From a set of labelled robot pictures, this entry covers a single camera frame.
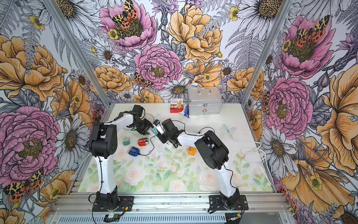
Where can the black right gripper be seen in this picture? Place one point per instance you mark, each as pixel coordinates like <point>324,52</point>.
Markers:
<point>161,138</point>

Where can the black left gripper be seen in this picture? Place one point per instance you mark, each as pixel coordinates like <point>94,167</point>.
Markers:
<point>143,131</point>

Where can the white power strip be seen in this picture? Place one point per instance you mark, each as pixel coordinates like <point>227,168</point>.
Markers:
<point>162,134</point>

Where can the green plug adapter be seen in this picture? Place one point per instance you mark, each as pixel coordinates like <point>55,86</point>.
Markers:
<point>126,141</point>

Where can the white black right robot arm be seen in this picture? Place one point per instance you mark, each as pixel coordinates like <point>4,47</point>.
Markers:
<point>213,152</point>

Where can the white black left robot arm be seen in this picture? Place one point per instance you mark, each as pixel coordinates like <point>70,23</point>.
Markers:
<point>103,144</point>

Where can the blue white tissue pack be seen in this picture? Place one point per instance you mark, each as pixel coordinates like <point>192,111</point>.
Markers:
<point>185,111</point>

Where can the blue device on left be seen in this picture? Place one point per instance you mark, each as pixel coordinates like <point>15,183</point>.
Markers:
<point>134,151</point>

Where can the orange power strip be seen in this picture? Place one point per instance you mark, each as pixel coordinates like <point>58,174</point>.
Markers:
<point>191,151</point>

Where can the red white bandage box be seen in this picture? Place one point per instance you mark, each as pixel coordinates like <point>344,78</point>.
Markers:
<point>176,105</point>

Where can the silver first aid case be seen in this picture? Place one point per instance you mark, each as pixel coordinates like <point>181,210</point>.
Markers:
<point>204,101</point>

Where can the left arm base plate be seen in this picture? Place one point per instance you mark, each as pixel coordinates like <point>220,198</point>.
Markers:
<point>113,204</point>

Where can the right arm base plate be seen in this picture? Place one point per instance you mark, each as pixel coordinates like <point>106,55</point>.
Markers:
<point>222,203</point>

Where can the aluminium front rail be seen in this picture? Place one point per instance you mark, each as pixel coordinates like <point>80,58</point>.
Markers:
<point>167,202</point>

